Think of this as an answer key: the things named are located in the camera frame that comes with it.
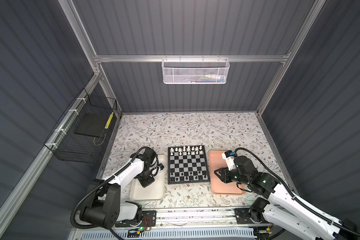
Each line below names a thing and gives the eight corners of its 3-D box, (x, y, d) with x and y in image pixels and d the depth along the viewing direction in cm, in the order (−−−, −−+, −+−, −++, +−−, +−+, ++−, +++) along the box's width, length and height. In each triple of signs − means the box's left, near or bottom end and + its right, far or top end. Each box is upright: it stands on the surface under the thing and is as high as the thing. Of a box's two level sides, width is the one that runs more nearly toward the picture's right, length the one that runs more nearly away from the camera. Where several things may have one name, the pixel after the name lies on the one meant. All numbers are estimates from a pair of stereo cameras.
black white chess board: (166, 183, 87) (165, 181, 84) (168, 148, 102) (168, 145, 99) (209, 183, 87) (209, 181, 84) (205, 148, 102) (205, 145, 99)
